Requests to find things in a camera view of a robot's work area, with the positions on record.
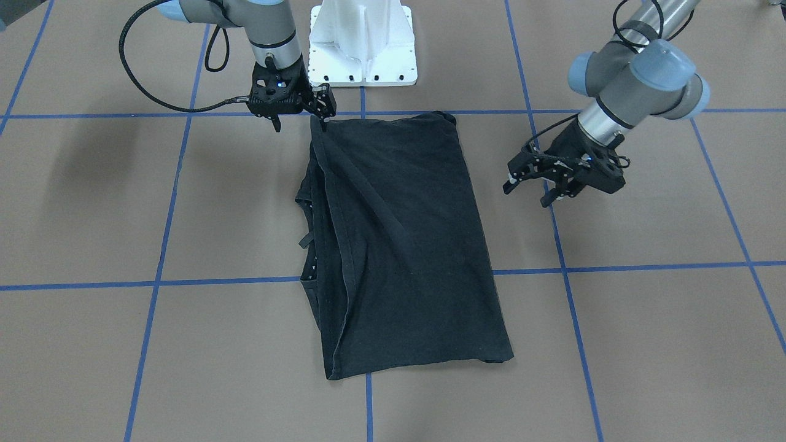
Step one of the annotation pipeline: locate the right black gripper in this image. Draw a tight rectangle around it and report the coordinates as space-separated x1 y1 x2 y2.
270 58 337 133

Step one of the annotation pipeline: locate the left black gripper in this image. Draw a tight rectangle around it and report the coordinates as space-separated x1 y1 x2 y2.
502 120 624 209

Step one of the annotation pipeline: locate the black graphic t-shirt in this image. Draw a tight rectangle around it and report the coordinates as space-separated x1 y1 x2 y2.
295 111 514 381

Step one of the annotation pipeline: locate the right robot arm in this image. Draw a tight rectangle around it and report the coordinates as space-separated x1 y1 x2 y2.
157 1 336 131

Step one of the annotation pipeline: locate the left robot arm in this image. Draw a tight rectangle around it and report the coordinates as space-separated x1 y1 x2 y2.
503 1 711 207

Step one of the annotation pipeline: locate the brown paper table cover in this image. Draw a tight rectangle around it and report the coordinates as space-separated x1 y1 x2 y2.
1 1 785 441

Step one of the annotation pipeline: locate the black braided cable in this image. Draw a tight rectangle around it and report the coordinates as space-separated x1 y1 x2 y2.
522 0 667 173
119 0 252 114

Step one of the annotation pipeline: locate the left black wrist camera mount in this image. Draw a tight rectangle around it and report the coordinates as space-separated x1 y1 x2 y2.
572 149 629 194

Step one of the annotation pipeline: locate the white pedestal column base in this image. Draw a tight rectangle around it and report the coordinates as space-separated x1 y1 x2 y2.
307 1 419 87

